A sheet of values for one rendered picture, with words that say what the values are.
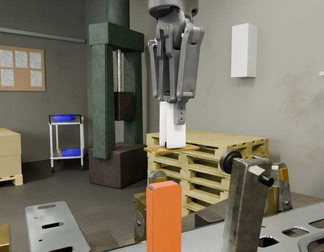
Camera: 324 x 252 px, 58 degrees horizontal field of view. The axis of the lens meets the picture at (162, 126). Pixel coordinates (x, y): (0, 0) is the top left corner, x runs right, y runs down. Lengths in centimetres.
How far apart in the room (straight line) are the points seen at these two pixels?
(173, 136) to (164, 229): 19
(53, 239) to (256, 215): 43
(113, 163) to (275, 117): 217
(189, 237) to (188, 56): 37
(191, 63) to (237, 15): 357
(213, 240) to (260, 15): 337
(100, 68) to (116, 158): 124
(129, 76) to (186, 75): 422
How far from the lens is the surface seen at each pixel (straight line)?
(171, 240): 29
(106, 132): 401
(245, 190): 31
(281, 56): 359
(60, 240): 64
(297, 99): 349
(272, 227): 70
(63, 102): 642
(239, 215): 33
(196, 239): 62
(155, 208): 27
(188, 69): 41
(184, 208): 319
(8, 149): 465
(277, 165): 83
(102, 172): 425
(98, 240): 67
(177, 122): 43
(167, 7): 43
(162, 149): 44
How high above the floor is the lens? 128
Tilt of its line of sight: 6 degrees down
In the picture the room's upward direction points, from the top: straight up
